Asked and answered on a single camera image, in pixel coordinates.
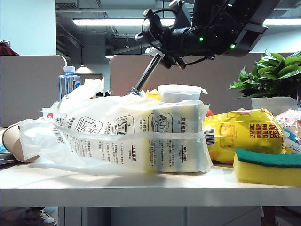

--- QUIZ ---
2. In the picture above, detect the long ceiling strip light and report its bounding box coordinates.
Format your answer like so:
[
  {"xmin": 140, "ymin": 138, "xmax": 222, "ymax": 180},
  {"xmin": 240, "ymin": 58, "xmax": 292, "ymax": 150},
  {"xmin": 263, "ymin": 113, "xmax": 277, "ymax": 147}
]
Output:
[{"xmin": 72, "ymin": 18, "xmax": 301, "ymax": 26}]

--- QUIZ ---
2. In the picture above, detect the white printed sponge pack bag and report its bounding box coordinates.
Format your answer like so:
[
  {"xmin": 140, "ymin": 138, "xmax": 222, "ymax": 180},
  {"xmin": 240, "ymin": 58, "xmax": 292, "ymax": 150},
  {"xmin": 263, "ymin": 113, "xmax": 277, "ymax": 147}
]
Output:
[{"xmin": 18, "ymin": 94, "xmax": 214, "ymax": 175}]

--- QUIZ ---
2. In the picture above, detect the yellow green scouring sponge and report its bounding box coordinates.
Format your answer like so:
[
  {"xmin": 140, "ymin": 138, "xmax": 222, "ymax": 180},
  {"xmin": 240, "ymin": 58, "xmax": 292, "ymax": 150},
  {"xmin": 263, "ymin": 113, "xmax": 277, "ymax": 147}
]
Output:
[{"xmin": 233, "ymin": 148, "xmax": 301, "ymax": 188}]

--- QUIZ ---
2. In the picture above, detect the brown paper cup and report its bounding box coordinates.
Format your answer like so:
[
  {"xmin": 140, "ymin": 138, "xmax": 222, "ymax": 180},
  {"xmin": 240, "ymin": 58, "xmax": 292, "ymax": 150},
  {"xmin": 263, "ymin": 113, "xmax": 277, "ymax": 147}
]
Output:
[{"xmin": 1, "ymin": 124, "xmax": 41, "ymax": 163}]

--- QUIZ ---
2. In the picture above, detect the blue water bottle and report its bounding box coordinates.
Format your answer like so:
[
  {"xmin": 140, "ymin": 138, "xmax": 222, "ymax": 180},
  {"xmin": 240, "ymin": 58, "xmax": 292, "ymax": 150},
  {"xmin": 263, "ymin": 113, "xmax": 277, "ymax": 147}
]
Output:
[{"xmin": 58, "ymin": 66, "xmax": 82, "ymax": 102}]

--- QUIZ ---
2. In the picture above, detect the grey-brown desk partition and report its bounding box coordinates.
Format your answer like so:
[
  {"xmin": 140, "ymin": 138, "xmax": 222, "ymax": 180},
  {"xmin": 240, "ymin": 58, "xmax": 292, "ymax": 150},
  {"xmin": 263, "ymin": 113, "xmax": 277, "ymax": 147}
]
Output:
[
  {"xmin": 109, "ymin": 53, "xmax": 301, "ymax": 104},
  {"xmin": 0, "ymin": 56, "xmax": 68, "ymax": 129}
]

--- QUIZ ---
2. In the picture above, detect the thin white plastic bag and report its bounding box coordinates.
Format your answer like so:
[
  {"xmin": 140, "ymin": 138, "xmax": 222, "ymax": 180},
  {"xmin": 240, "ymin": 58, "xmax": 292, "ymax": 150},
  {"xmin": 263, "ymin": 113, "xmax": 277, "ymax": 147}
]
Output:
[{"xmin": 60, "ymin": 79, "xmax": 106, "ymax": 106}]

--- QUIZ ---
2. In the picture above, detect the yellow snack bag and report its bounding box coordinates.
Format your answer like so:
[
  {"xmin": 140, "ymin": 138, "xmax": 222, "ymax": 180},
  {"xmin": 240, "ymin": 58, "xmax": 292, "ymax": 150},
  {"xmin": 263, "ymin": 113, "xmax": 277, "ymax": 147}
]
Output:
[{"xmin": 203, "ymin": 108, "xmax": 286, "ymax": 164}]

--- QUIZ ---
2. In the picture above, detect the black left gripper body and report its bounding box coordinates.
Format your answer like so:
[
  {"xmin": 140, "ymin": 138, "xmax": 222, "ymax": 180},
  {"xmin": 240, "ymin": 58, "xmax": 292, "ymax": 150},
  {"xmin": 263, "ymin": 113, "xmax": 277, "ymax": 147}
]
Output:
[{"xmin": 161, "ymin": 25, "xmax": 197, "ymax": 57}]

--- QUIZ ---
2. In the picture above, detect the white sneaker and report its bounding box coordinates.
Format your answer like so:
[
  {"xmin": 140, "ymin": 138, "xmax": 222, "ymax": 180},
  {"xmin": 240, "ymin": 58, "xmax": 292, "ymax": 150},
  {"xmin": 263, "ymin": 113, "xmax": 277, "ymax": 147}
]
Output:
[{"xmin": 39, "ymin": 208, "xmax": 58, "ymax": 226}]

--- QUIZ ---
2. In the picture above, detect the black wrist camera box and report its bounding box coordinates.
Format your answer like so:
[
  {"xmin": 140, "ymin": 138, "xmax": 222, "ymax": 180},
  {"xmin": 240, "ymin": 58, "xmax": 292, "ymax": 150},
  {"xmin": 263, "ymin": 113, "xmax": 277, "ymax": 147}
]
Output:
[{"xmin": 142, "ymin": 8, "xmax": 163, "ymax": 40}]

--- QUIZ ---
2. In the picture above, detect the clear zip bag red logo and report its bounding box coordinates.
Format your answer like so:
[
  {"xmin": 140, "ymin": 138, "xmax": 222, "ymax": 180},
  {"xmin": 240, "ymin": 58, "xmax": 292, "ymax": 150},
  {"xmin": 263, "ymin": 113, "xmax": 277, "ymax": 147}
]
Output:
[{"xmin": 40, "ymin": 107, "xmax": 63, "ymax": 124}]

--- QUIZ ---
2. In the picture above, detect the black flat item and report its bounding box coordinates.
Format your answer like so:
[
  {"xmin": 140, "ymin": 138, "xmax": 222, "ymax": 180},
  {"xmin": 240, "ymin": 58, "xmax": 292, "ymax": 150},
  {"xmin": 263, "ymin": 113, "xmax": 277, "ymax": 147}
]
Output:
[{"xmin": 0, "ymin": 153, "xmax": 21, "ymax": 170}]

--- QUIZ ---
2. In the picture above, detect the green leafy plant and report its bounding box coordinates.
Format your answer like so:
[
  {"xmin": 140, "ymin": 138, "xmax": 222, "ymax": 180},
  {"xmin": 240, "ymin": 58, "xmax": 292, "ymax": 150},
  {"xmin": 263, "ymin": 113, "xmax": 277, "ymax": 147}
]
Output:
[{"xmin": 229, "ymin": 48, "xmax": 301, "ymax": 99}]

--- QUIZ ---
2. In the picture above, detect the white plant pot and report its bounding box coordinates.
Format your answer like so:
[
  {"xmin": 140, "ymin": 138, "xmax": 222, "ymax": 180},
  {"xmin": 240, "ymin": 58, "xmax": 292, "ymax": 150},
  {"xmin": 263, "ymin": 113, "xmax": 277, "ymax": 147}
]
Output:
[{"xmin": 251, "ymin": 97, "xmax": 299, "ymax": 116}]

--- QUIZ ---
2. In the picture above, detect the red printed clear snack bag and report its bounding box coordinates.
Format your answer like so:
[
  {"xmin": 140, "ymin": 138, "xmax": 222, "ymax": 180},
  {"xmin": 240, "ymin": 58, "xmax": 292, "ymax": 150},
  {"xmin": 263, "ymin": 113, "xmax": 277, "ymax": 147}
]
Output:
[{"xmin": 274, "ymin": 108, "xmax": 301, "ymax": 155}]

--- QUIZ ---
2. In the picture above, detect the dark red garment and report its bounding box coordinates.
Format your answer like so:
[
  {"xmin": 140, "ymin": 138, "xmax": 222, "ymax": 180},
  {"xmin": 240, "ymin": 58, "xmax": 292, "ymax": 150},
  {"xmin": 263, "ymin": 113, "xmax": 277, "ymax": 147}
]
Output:
[{"xmin": 0, "ymin": 40, "xmax": 20, "ymax": 57}]

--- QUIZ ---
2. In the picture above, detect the round clear lidded container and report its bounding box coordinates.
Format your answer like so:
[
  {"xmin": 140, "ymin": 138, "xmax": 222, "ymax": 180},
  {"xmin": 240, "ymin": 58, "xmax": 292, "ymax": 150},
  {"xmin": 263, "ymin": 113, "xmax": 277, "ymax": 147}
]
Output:
[{"xmin": 157, "ymin": 84, "xmax": 207, "ymax": 104}]

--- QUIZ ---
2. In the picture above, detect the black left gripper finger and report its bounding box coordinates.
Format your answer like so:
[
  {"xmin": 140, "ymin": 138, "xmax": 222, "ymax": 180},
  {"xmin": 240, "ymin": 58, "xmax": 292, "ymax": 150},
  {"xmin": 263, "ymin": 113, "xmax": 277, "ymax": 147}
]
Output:
[
  {"xmin": 135, "ymin": 32, "xmax": 166, "ymax": 56},
  {"xmin": 161, "ymin": 54, "xmax": 187, "ymax": 70}
]

